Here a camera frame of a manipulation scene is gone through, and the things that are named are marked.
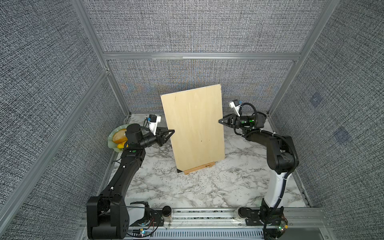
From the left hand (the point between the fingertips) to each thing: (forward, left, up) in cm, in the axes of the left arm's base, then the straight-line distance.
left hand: (174, 129), depth 75 cm
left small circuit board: (-40, +16, -27) cm, 51 cm away
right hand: (+5, -23, 0) cm, 24 cm away
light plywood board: (+4, -10, +6) cm, 12 cm away
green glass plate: (+7, +42, -22) cm, 48 cm away
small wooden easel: (-13, -6, -24) cm, 28 cm away
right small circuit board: (-41, -49, -24) cm, 68 cm away
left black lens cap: (-33, +4, -18) cm, 38 cm away
